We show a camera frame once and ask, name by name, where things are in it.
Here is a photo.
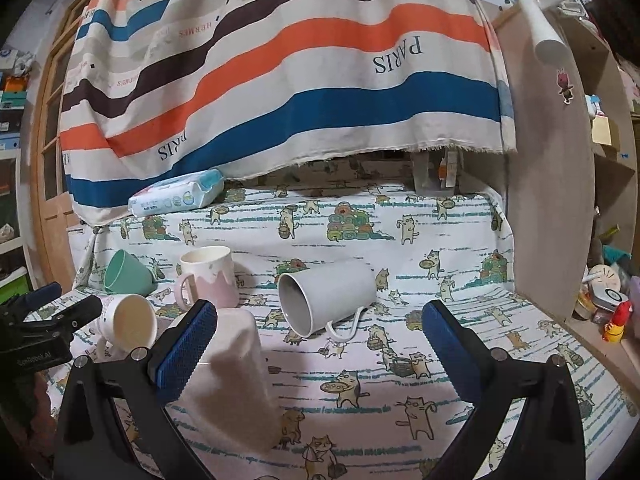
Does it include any striped cloth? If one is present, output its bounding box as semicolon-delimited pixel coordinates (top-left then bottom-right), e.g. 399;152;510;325
59;0;521;227

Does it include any white round gadget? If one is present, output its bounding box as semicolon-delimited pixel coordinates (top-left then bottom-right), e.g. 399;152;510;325
584;265;624;312

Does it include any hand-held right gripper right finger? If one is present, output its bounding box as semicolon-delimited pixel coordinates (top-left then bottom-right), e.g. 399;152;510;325
421;299;587;480

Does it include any red and yellow rooster toy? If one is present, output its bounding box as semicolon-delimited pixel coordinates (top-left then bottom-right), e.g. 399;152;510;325
602;300;634;344

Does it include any yellow sticky note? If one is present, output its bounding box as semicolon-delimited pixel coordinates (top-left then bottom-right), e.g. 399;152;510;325
591;117;621;147

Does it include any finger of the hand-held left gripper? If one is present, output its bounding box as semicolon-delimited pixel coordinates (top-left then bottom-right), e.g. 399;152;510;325
27;295;104;342
7;282;64;317

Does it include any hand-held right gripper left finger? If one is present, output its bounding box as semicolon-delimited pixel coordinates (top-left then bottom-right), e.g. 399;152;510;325
52;299;221;480

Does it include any wooden shelf unit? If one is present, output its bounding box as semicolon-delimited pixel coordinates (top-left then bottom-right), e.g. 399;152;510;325
492;0;640;361

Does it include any wooden glass door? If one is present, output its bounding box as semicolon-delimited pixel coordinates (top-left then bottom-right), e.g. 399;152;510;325
30;0;101;288

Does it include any white tube lamp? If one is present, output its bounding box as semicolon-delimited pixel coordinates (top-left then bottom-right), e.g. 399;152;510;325
517;0;576;62

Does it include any green cup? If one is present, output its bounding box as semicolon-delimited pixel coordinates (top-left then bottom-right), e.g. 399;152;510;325
103;249;159;297

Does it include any pink and white mug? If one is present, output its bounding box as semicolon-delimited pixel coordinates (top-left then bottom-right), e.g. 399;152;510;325
173;246;240;311

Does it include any wet wipes pack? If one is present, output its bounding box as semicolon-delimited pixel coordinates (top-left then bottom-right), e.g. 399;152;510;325
127;169;226;219

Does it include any cartoon sticker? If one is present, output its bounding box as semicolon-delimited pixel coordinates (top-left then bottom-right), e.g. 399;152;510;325
556;69;575;105

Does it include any small white printed cup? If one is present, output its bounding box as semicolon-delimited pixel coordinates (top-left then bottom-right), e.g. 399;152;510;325
95;292;159;352

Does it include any tall white cup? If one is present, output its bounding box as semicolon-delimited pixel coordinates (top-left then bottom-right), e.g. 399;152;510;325
150;307;284;453

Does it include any cat print tablecloth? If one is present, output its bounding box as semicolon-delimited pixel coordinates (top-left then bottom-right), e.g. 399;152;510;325
25;157;640;480

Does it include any clear plastic holder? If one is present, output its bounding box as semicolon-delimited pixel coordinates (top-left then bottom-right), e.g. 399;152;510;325
413;150;462;195

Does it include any grey mug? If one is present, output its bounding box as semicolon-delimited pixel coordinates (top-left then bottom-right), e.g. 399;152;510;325
277;256;379;344

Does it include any storage shelf with boxes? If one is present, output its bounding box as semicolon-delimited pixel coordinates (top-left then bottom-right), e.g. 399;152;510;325
0;45;40;306

